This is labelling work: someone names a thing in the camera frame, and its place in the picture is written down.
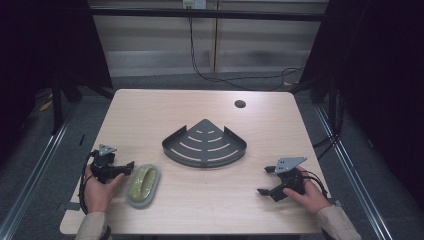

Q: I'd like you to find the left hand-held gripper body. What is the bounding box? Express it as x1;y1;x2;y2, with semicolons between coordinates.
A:
89;143;122;185

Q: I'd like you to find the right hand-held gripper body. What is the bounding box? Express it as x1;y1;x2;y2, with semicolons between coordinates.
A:
270;156;308;203

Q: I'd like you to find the green and grey scrub brush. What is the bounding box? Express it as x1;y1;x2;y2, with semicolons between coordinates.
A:
126;163;162;210

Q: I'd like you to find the dark grey corner shelf rack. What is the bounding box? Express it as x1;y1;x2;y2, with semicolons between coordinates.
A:
161;118;248;169

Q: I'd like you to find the person's right hand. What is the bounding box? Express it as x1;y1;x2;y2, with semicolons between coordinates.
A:
282;165;333;216

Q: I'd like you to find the person's left hand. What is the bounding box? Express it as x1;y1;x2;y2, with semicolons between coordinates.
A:
83;164;126;215

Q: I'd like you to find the yellow floor tape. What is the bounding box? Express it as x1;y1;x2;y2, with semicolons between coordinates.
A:
38;99;54;113

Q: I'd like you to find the black curtain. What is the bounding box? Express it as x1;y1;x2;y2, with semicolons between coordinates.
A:
293;0;424;204
0;0;114;168

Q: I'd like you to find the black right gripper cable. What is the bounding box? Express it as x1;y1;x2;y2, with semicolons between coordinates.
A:
300;169;330;199

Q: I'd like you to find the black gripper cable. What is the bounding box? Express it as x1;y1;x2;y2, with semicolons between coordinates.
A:
78;150;100;215
300;169;330;199

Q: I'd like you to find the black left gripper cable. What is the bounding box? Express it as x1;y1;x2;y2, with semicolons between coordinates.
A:
78;150;100;215

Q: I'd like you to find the black floor cables bundle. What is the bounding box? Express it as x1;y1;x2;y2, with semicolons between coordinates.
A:
311;89;344;160

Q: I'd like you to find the metal floor rail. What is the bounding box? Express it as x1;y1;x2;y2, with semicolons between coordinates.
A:
314;103;396;240
0;99;80;240

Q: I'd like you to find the black metal stand post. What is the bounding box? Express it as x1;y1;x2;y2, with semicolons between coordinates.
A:
50;74;65;136

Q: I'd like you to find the long black floor cable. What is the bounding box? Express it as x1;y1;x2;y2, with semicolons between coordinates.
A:
188;16;305;92

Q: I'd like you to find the black horizontal frame bar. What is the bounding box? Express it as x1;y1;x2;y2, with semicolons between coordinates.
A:
89;7;328;23

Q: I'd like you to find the white wall power outlet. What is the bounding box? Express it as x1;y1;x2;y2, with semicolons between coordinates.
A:
182;0;208;10

